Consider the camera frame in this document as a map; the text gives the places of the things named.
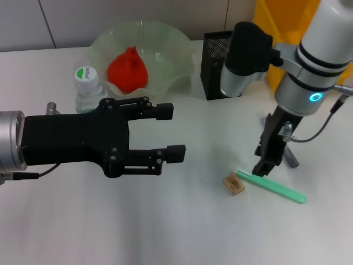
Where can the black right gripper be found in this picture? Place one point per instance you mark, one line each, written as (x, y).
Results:
(275, 132)

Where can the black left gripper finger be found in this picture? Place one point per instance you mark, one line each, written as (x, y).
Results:
(176, 153)
(164, 111)

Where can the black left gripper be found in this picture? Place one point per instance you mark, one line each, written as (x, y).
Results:
(71, 138)

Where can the green toothbrush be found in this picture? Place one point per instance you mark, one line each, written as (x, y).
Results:
(275, 187)

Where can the clear green-label water bottle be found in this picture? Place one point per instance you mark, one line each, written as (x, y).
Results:
(85, 82)

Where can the grey pen in clear sleeve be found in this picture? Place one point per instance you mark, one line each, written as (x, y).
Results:
(292, 160)

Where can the black mesh pen holder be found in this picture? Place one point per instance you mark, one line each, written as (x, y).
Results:
(212, 82)

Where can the green glass fruit plate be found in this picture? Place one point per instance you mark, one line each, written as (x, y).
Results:
(171, 47)

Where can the small wooden cork block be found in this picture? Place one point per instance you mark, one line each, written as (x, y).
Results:
(234, 184)

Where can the yellow plastic bin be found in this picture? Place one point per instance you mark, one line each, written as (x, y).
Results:
(286, 16)

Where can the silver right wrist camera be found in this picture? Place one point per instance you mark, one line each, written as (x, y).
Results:
(242, 55)

